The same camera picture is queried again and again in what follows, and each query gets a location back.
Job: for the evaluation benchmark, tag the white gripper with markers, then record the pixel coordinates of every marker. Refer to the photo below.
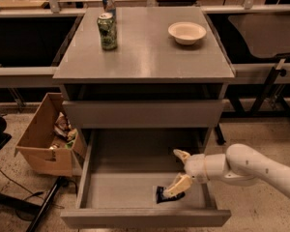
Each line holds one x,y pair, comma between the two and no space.
194,166

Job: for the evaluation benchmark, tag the blue rxbar wrapper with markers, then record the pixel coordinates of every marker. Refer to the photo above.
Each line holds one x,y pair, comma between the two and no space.
160,197

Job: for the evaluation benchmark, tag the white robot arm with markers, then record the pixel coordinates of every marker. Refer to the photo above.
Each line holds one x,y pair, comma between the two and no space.
240,165

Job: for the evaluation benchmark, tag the open grey middle drawer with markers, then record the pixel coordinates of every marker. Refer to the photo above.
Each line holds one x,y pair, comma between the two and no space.
121,173

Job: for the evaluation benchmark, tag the grey drawer cabinet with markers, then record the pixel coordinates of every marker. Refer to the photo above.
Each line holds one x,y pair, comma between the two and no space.
147,92

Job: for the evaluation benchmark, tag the closed grey top drawer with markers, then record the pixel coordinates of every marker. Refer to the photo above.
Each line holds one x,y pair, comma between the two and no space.
143,114

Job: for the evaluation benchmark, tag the snack wrappers in box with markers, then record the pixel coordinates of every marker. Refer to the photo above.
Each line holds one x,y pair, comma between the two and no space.
65,134

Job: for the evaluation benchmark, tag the white bowl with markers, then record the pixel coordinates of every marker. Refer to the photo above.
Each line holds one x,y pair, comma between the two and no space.
186,33

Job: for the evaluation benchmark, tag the cardboard box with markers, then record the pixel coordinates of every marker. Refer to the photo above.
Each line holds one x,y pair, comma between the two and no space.
44,150

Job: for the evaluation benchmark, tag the green soda can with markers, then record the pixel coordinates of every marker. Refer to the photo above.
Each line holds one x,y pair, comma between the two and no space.
108,31

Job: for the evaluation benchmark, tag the blue and silver can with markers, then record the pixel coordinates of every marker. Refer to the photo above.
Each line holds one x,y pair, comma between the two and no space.
109,6

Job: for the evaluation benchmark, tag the grey metal frame rail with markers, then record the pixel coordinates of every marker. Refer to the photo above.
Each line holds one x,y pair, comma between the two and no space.
22,74

